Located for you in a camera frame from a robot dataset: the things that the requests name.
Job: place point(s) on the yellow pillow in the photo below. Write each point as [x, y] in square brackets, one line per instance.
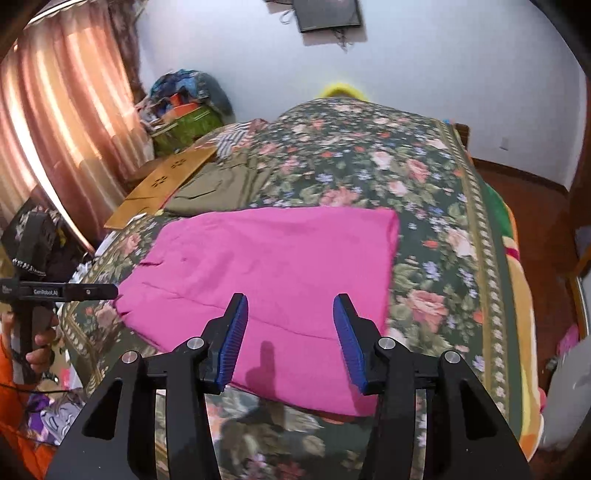
[344, 91]

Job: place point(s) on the wooden board with cutouts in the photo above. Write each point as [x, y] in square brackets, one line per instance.
[159, 184]

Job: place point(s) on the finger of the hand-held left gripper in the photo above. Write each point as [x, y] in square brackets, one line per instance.
[83, 291]

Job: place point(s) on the floral bedspread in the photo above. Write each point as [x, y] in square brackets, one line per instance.
[369, 175]

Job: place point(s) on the orange and green blanket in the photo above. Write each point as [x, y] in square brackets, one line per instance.
[510, 286]

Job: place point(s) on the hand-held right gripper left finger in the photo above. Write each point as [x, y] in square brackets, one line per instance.
[232, 344]

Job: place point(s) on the pile of colourful clothes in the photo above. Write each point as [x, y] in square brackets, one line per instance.
[184, 92]

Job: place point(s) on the pink pants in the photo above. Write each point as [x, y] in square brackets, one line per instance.
[277, 286]

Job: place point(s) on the pink striped curtain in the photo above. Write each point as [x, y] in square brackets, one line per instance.
[60, 120]

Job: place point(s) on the wooden furniture frame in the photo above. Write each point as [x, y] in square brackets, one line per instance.
[579, 286]

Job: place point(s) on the green bag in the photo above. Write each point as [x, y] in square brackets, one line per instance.
[182, 129]

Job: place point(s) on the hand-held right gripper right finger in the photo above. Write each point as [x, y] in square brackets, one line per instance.
[347, 344]

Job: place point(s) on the person's left hand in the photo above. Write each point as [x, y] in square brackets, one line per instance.
[44, 330]

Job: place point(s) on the grey cushion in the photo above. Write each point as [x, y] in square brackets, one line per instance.
[565, 397]

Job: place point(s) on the striped cloth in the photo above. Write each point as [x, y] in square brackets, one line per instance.
[233, 138]

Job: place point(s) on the wall-mounted black television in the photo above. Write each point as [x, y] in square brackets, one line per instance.
[330, 14]

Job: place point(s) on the olive green pants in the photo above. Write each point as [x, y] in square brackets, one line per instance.
[217, 187]

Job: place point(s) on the white wall outlet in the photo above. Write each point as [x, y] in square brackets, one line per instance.
[504, 144]

